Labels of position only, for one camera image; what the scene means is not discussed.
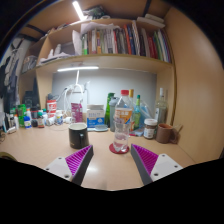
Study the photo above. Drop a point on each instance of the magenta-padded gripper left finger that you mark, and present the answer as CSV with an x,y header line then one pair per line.
x,y
78,160

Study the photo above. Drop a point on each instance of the white under-shelf light strip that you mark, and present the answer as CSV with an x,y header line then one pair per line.
x,y
78,68

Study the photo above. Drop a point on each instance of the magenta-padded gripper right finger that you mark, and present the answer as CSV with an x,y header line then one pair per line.
x,y
146,160

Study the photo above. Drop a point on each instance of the black appliance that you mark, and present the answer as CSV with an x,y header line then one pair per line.
x,y
30,96

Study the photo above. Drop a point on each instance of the clear red-capped drink bottle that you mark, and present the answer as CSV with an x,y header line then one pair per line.
x,y
122,116

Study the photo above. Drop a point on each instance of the black mug white inside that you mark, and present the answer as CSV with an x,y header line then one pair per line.
x,y
78,137

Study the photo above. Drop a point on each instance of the brown jar white lid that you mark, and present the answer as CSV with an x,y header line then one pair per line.
x,y
150,130

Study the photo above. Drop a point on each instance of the clear glass bottle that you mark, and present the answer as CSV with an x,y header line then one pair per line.
x,y
161,110

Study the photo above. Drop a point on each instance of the green glass bottle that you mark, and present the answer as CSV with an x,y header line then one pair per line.
x,y
108,110

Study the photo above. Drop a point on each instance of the brown mug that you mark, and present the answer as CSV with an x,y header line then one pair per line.
x,y
164,134

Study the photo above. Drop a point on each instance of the pink pouch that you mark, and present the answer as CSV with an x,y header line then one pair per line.
x,y
76,113

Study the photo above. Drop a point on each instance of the green-capped plastic bottle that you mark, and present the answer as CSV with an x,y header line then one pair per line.
x,y
137,115

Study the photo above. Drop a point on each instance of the hanging clothes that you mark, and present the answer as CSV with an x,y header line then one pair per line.
x,y
10,76

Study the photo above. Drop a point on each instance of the yellow-capped bottle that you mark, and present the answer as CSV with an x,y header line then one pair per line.
x,y
131,93

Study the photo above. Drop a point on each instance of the blue and white jar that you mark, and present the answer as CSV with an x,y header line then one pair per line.
x,y
27,122

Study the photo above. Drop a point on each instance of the blue and white carton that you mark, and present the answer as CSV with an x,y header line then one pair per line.
x,y
95,118

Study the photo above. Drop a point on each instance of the white slim desk lamp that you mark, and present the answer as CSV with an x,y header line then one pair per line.
x,y
77,80

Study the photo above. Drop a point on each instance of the dark brown green-capped bottle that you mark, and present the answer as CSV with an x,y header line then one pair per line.
x,y
40,121

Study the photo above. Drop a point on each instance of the white ceiling light tube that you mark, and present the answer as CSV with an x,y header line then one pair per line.
x,y
78,10

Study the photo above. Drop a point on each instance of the flat round red coaster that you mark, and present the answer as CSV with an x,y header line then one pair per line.
x,y
112,149

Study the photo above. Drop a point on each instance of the red and white canister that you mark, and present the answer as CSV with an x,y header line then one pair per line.
x,y
51,107

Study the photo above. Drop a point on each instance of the green plastic container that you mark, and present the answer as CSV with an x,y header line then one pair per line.
x,y
21,115

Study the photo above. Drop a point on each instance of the white blue-label bottle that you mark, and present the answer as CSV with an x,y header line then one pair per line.
x,y
59,118

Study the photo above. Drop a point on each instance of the white orange-capped bottle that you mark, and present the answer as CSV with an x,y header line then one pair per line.
x,y
16,122

